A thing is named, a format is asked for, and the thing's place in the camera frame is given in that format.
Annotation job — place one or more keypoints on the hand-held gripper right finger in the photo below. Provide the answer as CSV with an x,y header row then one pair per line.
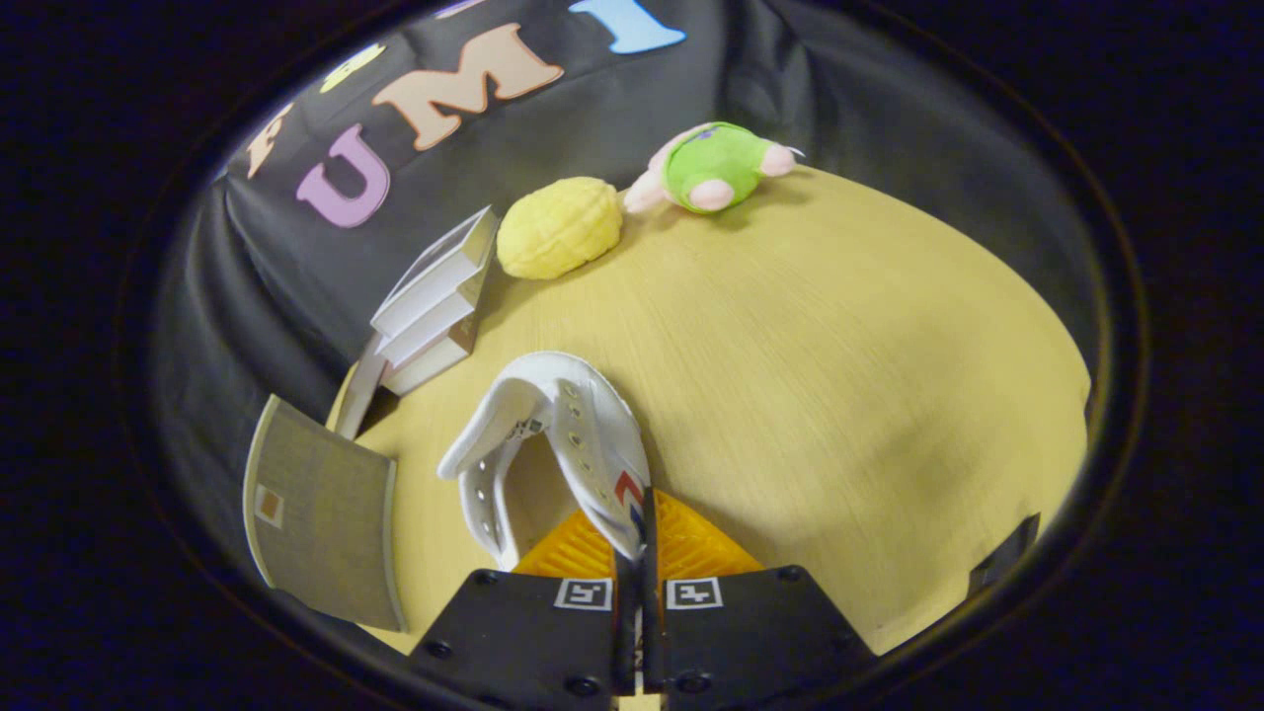
x,y
750,637

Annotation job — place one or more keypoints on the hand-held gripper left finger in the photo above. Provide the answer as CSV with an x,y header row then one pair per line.
x,y
523,637

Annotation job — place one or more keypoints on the white striped canvas shoe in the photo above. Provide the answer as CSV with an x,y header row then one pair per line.
x,y
592,434

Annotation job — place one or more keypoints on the grey fabric storage box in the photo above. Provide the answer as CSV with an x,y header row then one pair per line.
x,y
321,523

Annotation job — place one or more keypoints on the dark rectangular object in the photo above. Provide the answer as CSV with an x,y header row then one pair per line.
x,y
1002,555

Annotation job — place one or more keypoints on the brown book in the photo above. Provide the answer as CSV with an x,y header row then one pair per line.
x,y
357,390

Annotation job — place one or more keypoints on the white book with portrait cover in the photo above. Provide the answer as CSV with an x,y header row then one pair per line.
x,y
439,276

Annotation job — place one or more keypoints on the yellow round plush toy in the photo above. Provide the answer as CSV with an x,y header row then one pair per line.
x,y
558,229

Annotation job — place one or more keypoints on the green and pink plush toy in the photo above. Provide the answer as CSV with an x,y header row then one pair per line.
x,y
711,163

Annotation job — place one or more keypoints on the black backdrop cloth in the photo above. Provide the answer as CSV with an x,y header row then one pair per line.
x,y
839,99

